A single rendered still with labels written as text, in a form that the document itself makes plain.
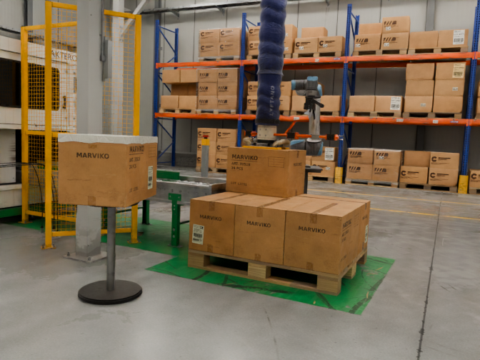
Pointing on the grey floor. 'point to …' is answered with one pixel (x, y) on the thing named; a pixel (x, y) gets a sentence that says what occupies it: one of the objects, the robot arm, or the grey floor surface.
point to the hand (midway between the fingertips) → (312, 119)
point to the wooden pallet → (262, 272)
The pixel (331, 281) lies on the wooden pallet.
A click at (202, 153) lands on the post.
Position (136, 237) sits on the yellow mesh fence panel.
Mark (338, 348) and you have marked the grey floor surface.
